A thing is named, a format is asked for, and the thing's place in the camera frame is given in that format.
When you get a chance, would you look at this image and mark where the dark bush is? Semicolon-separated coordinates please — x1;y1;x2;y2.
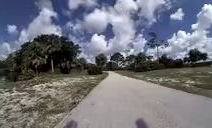
86;63;104;76

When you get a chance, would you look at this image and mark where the row of trees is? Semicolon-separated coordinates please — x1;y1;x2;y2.
0;48;212;73

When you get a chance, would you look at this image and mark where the pale grey paved path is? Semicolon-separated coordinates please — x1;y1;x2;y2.
53;70;212;128

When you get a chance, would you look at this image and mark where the tall pine tree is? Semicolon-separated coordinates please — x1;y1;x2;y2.
145;31;169;60

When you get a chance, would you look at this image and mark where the clump of palm trees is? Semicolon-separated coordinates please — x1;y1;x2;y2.
6;33;84;82

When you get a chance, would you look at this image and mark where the robot's own part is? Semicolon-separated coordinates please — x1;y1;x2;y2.
135;118;149;128
63;119;79;128

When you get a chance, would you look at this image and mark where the dry grass with sandy patches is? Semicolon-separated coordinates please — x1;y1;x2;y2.
0;71;110;128

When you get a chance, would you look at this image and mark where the dry grass with pale patches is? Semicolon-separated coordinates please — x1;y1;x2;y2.
114;65;212;100

